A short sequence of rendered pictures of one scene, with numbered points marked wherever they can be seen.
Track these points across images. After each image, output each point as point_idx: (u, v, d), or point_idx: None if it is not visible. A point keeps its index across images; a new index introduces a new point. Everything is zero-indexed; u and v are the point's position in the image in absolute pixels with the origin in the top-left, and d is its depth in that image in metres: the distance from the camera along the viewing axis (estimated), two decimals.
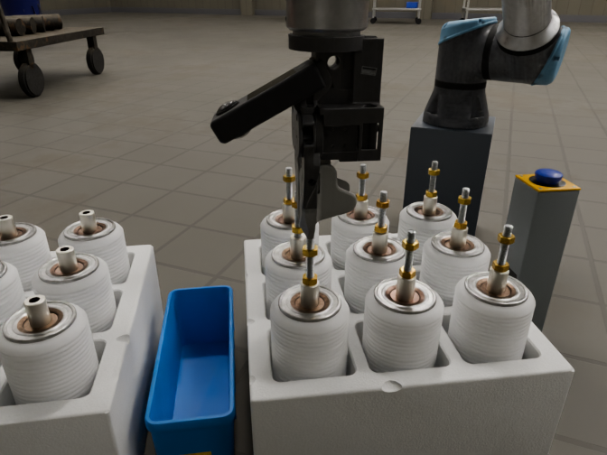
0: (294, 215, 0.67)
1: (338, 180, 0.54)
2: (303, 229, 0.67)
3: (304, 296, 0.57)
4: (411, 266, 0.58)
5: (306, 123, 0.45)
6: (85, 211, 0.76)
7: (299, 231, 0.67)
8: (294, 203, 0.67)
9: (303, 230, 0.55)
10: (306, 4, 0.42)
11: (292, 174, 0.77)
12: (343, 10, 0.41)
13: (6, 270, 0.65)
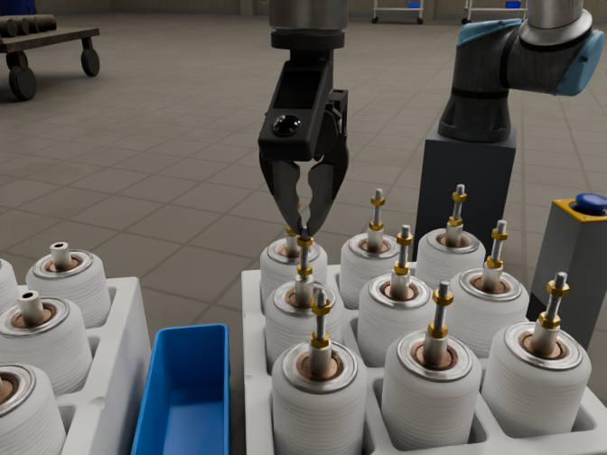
0: (308, 255, 0.56)
1: None
2: (298, 266, 0.58)
3: (313, 360, 0.47)
4: (443, 323, 0.48)
5: (340, 116, 0.48)
6: (57, 244, 0.65)
7: None
8: (309, 246, 0.55)
9: (298, 230, 0.55)
10: (336, 4, 0.43)
11: None
12: (348, 7, 0.46)
13: None
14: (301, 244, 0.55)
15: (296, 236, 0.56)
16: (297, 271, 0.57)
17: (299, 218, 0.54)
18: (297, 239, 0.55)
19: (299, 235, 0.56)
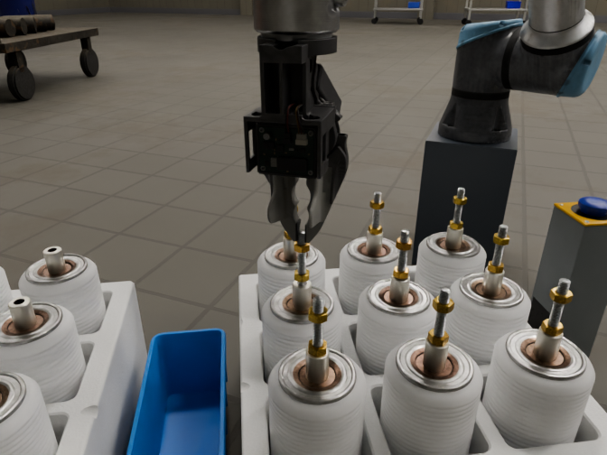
0: (302, 262, 0.55)
1: (312, 203, 0.48)
2: None
3: (311, 369, 0.46)
4: (443, 331, 0.47)
5: None
6: (51, 248, 0.64)
7: (308, 273, 0.57)
8: (297, 251, 0.54)
9: (308, 232, 0.54)
10: None
11: None
12: (253, 9, 0.43)
13: None
14: (294, 246, 0.55)
15: None
16: (296, 272, 0.57)
17: (307, 223, 0.53)
18: (295, 240, 0.55)
19: None
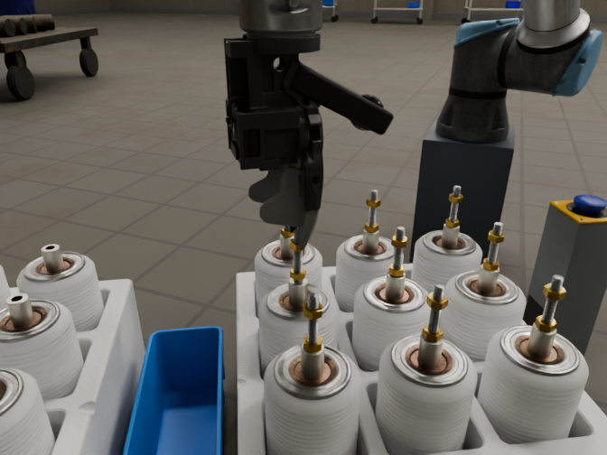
0: (302, 256, 0.56)
1: (272, 199, 0.49)
2: (290, 273, 0.56)
3: (305, 365, 0.46)
4: (437, 328, 0.47)
5: None
6: (49, 246, 0.65)
7: (291, 271, 0.57)
8: (304, 247, 0.55)
9: (307, 238, 0.53)
10: None
11: None
12: None
13: None
14: (299, 247, 0.54)
15: (290, 242, 0.54)
16: (294, 276, 0.56)
17: (303, 227, 0.52)
18: (294, 245, 0.54)
19: (290, 240, 0.55)
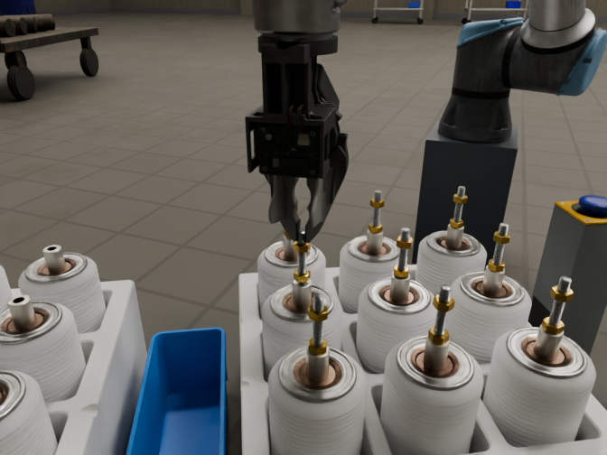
0: (298, 258, 0.56)
1: (312, 203, 0.48)
2: (305, 278, 0.55)
3: (311, 367, 0.46)
4: (443, 329, 0.47)
5: None
6: (51, 246, 0.64)
7: (300, 279, 0.55)
8: (301, 245, 0.55)
9: (308, 232, 0.54)
10: None
11: None
12: (254, 9, 0.43)
13: None
14: (308, 244, 0.55)
15: (307, 246, 0.54)
16: (309, 275, 0.56)
17: (307, 223, 0.53)
18: (310, 243, 0.54)
19: (304, 246, 0.54)
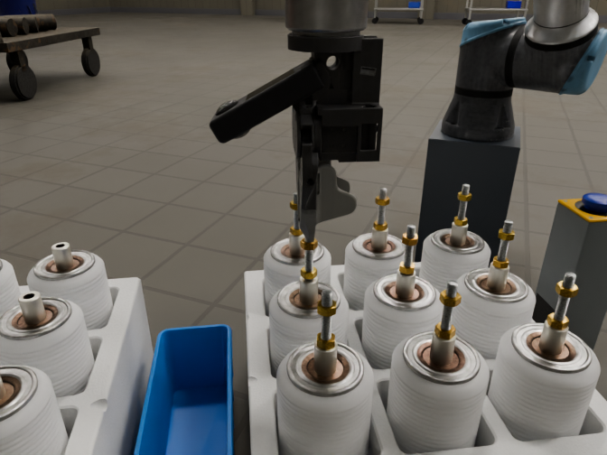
0: (306, 259, 0.55)
1: (338, 179, 0.54)
2: (313, 269, 0.57)
3: (319, 362, 0.46)
4: (450, 325, 0.47)
5: (304, 123, 0.45)
6: (59, 244, 0.65)
7: (316, 272, 0.57)
8: (302, 247, 0.55)
9: None
10: (303, 4, 0.41)
11: None
12: (341, 10, 0.41)
13: None
14: (303, 241, 0.56)
15: None
16: None
17: None
18: None
19: (314, 237, 0.55)
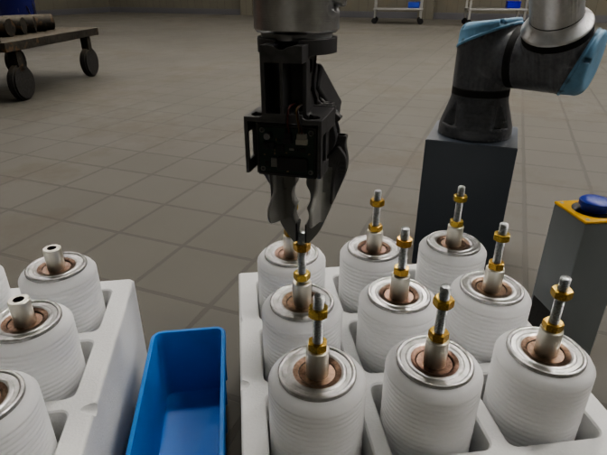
0: (300, 262, 0.55)
1: (312, 203, 0.48)
2: (307, 272, 0.57)
3: (311, 366, 0.46)
4: (443, 329, 0.46)
5: None
6: (51, 246, 0.64)
7: (310, 274, 0.56)
8: (294, 250, 0.54)
9: (308, 232, 0.54)
10: None
11: None
12: (253, 9, 0.43)
13: None
14: (295, 244, 0.55)
15: None
16: None
17: (307, 223, 0.53)
18: None
19: None
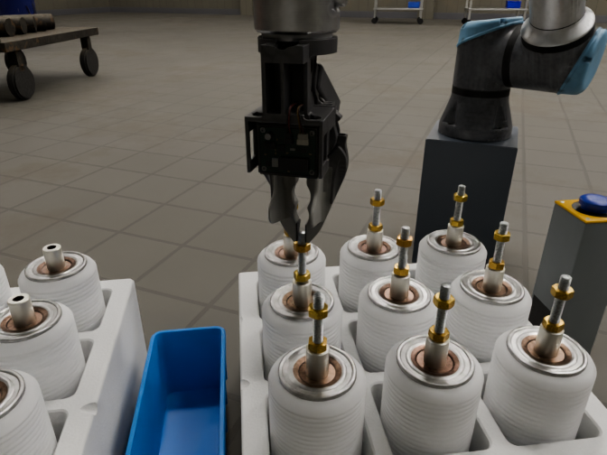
0: (306, 260, 0.55)
1: (312, 203, 0.48)
2: (294, 273, 0.56)
3: (311, 366, 0.46)
4: (443, 328, 0.46)
5: None
6: (50, 246, 0.64)
7: (298, 271, 0.57)
8: (307, 251, 0.54)
9: (308, 232, 0.54)
10: None
11: None
12: (254, 9, 0.43)
13: None
14: (299, 249, 0.54)
15: (294, 242, 0.54)
16: (295, 277, 0.56)
17: (307, 223, 0.53)
18: (295, 246, 0.54)
19: (295, 241, 0.55)
